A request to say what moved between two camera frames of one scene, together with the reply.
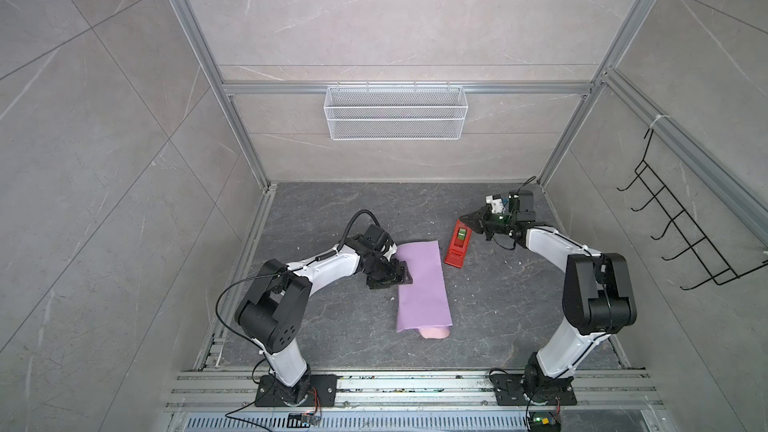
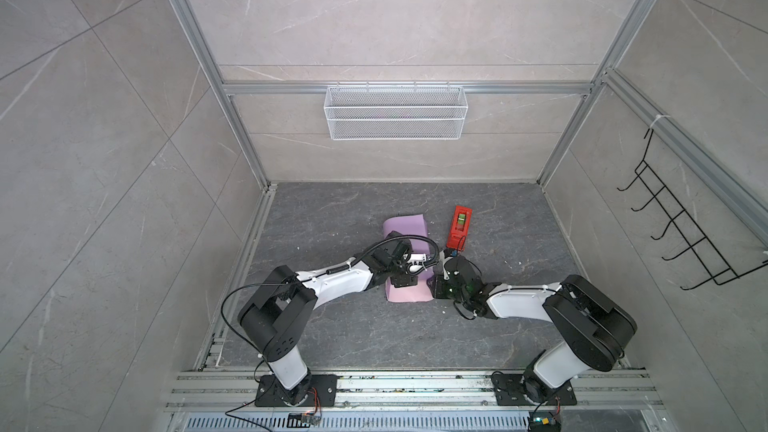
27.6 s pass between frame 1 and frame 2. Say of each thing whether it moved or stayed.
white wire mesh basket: stayed
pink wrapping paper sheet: moved
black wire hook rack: stayed
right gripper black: moved
